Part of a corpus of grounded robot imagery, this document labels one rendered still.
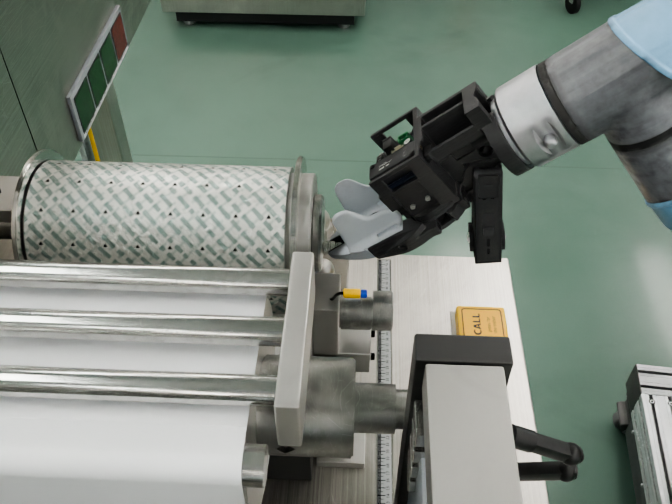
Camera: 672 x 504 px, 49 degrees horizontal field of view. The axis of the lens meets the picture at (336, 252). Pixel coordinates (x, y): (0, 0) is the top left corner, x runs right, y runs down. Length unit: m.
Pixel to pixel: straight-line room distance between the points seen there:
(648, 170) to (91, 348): 0.44
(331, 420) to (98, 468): 0.15
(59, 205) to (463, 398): 0.45
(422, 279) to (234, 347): 0.78
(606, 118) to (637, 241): 2.09
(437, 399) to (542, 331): 1.95
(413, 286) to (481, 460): 0.80
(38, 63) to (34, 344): 0.57
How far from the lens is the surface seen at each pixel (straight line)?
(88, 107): 1.06
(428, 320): 1.10
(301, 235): 0.65
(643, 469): 1.94
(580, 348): 2.30
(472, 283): 1.16
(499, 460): 0.35
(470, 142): 0.62
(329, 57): 3.44
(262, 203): 0.66
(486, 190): 0.64
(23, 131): 0.90
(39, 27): 0.95
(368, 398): 0.47
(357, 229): 0.67
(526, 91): 0.61
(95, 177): 0.71
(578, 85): 0.59
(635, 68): 0.59
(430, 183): 0.62
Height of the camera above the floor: 1.74
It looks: 45 degrees down
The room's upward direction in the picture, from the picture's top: straight up
